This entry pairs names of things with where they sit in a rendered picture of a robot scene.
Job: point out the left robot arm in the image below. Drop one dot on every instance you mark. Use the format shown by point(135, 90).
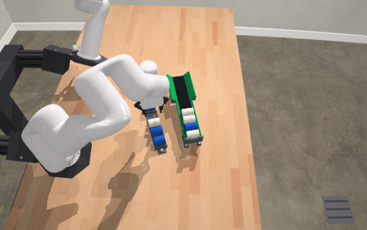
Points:
point(94, 26)

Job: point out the white cylinder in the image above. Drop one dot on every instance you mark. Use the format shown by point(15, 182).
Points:
point(192, 134)
point(187, 112)
point(154, 122)
point(189, 119)

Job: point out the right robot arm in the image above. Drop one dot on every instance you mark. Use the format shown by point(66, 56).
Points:
point(64, 135)

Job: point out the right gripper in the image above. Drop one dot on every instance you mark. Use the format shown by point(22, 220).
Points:
point(151, 103)

